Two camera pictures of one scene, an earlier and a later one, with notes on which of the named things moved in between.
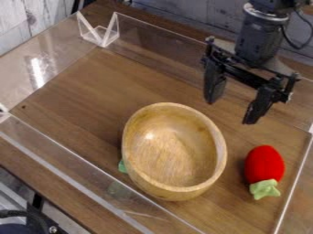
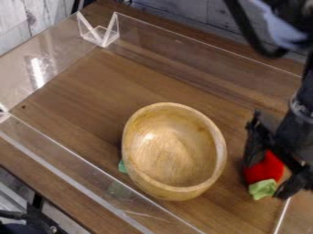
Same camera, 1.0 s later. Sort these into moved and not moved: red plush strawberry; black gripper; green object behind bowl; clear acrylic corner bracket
Moved: black gripper
Not moved: red plush strawberry; clear acrylic corner bracket; green object behind bowl
